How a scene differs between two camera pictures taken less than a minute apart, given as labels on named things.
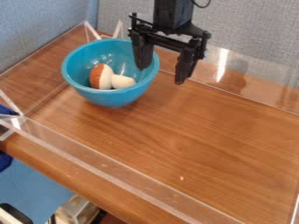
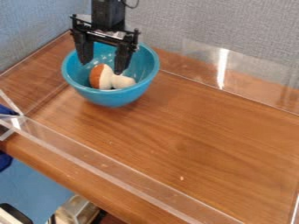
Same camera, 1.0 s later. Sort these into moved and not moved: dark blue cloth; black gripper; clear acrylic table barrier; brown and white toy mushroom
Moved: black gripper
Not moved: dark blue cloth; clear acrylic table barrier; brown and white toy mushroom
